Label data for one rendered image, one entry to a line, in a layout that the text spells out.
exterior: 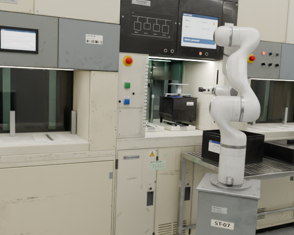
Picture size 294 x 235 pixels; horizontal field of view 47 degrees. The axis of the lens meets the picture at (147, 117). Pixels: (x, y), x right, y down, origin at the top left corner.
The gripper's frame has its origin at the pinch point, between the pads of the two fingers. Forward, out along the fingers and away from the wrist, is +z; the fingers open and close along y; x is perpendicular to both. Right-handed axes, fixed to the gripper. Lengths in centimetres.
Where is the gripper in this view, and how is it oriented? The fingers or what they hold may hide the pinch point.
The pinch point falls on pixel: (203, 89)
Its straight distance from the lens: 234.2
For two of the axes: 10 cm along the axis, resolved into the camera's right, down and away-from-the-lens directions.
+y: 9.0, -0.1, 4.4
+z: -4.4, -1.2, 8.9
